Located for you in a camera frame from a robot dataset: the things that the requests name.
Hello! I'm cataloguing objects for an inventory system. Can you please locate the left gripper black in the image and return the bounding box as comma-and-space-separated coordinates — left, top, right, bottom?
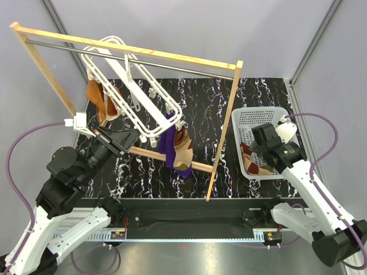
79, 124, 145, 184

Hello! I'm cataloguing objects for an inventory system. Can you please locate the striped sock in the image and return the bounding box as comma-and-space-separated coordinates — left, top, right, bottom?
240, 142, 274, 175
173, 126, 193, 171

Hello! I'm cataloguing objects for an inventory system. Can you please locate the white plastic clip hanger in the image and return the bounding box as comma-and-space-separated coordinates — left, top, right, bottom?
80, 46, 182, 148

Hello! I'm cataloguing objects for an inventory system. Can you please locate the purple sock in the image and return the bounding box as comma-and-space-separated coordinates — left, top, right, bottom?
158, 125, 192, 180

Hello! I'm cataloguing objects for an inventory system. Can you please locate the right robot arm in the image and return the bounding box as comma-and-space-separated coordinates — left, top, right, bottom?
250, 122, 366, 267

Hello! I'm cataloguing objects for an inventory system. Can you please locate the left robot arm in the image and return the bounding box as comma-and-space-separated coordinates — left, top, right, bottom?
1, 127, 139, 274

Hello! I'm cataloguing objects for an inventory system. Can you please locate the white plastic basket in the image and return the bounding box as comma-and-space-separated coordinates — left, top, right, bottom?
231, 107, 299, 180

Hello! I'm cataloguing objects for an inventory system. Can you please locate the orange sock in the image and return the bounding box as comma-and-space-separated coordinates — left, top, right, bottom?
86, 80, 120, 124

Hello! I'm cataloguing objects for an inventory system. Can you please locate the steel rack rod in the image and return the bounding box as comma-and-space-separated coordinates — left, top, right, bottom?
24, 39, 233, 81

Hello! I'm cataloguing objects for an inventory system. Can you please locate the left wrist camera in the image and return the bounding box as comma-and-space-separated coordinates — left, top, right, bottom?
64, 112, 96, 138

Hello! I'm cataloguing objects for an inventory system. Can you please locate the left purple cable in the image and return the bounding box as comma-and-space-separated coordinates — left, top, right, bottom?
0, 121, 67, 275

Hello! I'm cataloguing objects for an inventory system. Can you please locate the purple cable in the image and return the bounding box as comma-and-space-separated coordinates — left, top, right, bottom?
282, 113, 367, 270
0, 121, 67, 275

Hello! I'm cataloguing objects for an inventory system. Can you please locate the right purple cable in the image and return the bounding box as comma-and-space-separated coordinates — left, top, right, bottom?
282, 113, 367, 270

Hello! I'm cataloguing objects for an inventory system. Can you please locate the wooden hanging rack frame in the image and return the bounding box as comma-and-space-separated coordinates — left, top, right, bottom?
10, 22, 243, 201

